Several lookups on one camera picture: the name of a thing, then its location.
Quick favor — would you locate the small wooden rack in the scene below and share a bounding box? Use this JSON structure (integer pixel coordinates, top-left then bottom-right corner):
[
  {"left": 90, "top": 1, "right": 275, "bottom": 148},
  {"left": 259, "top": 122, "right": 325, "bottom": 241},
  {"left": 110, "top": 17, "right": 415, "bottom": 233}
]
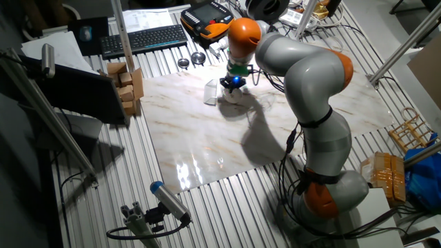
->
[{"left": 388, "top": 107, "right": 435, "bottom": 154}]

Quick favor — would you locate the black arm strap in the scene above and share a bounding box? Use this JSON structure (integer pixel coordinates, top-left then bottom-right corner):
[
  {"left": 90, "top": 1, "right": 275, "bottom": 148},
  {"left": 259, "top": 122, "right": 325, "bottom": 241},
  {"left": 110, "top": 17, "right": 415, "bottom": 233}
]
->
[
  {"left": 296, "top": 168, "right": 340, "bottom": 196},
  {"left": 298, "top": 106, "right": 334, "bottom": 129}
]

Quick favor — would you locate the black round spool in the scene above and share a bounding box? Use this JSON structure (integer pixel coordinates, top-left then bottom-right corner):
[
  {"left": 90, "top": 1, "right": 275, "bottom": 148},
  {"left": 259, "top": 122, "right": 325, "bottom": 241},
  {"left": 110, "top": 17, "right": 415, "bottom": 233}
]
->
[{"left": 245, "top": 0, "right": 290, "bottom": 23}]

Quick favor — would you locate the marble pattern mat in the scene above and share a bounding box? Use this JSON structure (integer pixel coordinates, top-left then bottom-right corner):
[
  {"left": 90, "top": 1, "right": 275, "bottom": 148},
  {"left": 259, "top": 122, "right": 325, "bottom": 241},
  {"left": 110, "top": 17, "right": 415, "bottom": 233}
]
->
[{"left": 139, "top": 39, "right": 396, "bottom": 194}]

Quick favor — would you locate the tape-wrapped cardboard package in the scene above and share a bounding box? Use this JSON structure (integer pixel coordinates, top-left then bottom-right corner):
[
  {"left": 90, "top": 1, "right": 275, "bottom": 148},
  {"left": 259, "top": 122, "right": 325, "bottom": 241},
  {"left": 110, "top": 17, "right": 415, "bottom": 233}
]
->
[{"left": 360, "top": 151, "right": 407, "bottom": 207}]

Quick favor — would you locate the white wire mesh basket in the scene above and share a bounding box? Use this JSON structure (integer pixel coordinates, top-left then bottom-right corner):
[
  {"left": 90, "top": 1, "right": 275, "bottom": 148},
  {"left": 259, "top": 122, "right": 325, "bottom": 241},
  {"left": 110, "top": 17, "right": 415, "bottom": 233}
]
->
[{"left": 203, "top": 79, "right": 221, "bottom": 106}]

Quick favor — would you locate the black flat monitor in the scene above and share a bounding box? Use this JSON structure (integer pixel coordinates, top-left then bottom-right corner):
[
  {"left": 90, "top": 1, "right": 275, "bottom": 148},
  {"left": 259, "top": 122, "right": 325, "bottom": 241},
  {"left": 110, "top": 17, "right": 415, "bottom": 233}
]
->
[{"left": 17, "top": 54, "right": 128, "bottom": 125}]

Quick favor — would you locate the brown cardboard piece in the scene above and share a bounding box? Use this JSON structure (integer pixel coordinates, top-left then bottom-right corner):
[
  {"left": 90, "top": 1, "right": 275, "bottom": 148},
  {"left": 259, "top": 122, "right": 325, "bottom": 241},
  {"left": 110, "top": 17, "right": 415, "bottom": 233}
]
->
[{"left": 130, "top": 68, "right": 145, "bottom": 101}]

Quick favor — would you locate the blue bag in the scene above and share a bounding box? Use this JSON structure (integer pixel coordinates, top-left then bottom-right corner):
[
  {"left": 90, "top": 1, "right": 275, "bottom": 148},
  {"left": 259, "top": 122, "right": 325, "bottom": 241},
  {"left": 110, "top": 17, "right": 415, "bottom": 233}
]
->
[{"left": 404, "top": 132, "right": 441, "bottom": 211}]

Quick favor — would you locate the blank white paper sheet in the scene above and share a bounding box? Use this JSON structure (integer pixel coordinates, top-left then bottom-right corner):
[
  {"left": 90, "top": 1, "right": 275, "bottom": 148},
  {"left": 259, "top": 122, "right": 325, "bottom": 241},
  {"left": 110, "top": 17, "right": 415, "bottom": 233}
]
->
[{"left": 21, "top": 30, "right": 99, "bottom": 75}]

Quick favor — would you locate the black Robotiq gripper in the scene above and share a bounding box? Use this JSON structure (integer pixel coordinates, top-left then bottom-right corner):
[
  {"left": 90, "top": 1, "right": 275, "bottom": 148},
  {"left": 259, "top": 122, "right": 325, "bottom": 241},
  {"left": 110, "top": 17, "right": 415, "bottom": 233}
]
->
[{"left": 219, "top": 74, "right": 247, "bottom": 94}]

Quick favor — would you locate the short aluminium profile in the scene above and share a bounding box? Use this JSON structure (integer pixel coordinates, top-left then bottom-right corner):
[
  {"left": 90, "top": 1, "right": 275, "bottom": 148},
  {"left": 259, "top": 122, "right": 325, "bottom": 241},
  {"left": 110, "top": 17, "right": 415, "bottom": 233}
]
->
[{"left": 120, "top": 201, "right": 163, "bottom": 248}]

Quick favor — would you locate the small gold box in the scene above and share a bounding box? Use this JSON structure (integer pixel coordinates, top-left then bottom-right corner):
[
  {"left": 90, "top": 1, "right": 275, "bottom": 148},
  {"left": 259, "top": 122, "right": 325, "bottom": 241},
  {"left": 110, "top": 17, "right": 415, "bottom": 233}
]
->
[{"left": 311, "top": 1, "right": 330, "bottom": 20}]

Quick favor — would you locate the aluminium frame post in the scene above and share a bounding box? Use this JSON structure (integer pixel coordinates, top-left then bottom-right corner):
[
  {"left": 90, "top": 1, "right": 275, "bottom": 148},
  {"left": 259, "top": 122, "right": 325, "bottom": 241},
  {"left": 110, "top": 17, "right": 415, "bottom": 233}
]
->
[
  {"left": 294, "top": 0, "right": 318, "bottom": 41},
  {"left": 0, "top": 48, "right": 99, "bottom": 187},
  {"left": 368, "top": 3, "right": 441, "bottom": 87},
  {"left": 110, "top": 0, "right": 136, "bottom": 73},
  {"left": 402, "top": 141, "right": 441, "bottom": 169}
]

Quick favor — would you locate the white power adapter plug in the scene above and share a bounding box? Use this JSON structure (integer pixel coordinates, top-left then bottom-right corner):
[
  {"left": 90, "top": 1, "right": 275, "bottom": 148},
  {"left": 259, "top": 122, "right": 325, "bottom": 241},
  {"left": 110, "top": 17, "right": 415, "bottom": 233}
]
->
[{"left": 208, "top": 36, "right": 230, "bottom": 58}]

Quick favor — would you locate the white power strip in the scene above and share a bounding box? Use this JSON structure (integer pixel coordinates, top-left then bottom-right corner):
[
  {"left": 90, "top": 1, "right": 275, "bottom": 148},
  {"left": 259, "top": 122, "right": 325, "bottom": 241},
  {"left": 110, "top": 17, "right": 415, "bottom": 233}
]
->
[{"left": 278, "top": 7, "right": 318, "bottom": 34}]

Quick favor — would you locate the black mouse pad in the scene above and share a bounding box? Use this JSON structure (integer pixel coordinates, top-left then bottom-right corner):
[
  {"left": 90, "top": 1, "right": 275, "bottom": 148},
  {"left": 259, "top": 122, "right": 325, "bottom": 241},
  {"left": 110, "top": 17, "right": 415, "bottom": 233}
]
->
[{"left": 68, "top": 16, "right": 110, "bottom": 56}]

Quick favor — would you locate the orange black teach pendant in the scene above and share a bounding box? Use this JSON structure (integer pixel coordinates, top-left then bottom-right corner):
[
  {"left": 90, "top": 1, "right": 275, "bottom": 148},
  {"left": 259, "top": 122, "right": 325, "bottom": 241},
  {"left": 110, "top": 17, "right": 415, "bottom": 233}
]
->
[{"left": 180, "top": 1, "right": 235, "bottom": 42}]

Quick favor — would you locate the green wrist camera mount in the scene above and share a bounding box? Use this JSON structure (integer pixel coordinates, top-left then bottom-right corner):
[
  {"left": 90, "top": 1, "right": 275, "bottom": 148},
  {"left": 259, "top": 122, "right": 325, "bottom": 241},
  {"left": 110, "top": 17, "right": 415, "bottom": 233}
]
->
[{"left": 227, "top": 63, "right": 251, "bottom": 77}]

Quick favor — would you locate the large round steel dish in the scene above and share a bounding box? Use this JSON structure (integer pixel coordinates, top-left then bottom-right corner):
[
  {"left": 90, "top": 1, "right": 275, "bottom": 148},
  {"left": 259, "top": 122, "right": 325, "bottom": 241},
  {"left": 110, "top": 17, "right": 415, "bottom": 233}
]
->
[{"left": 190, "top": 51, "right": 207, "bottom": 65}]

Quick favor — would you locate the black computer keyboard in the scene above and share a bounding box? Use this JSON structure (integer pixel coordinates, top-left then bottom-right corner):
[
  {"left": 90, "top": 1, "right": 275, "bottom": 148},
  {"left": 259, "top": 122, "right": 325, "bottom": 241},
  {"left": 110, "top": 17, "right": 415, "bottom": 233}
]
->
[{"left": 99, "top": 23, "right": 189, "bottom": 60}]

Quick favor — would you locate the silver depth camera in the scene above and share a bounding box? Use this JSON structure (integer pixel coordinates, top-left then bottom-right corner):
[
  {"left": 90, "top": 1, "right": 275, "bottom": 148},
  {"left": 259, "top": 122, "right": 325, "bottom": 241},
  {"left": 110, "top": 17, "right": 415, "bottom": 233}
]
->
[{"left": 41, "top": 43, "right": 56, "bottom": 79}]

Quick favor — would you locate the silver camera with blue end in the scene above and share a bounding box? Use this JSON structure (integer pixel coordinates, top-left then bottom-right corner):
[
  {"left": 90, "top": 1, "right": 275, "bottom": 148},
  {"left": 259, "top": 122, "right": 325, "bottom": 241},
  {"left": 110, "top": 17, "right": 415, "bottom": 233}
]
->
[{"left": 150, "top": 180, "right": 192, "bottom": 223}]

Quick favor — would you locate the printed paper sheet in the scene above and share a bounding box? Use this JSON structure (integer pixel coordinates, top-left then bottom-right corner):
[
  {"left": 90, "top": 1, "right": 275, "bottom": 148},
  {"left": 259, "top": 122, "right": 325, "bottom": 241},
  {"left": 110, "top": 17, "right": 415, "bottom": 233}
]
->
[{"left": 122, "top": 8, "right": 175, "bottom": 34}]

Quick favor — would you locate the black camera cable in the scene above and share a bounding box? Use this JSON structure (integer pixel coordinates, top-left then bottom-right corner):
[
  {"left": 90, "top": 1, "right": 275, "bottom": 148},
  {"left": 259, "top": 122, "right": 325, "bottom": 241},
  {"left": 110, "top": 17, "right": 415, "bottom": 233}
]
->
[{"left": 105, "top": 220, "right": 187, "bottom": 240}]

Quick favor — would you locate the brown board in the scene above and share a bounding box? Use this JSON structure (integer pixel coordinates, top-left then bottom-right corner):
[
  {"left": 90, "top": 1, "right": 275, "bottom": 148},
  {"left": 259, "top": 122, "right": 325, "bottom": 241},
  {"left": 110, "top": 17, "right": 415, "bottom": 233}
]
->
[{"left": 406, "top": 34, "right": 441, "bottom": 94}]

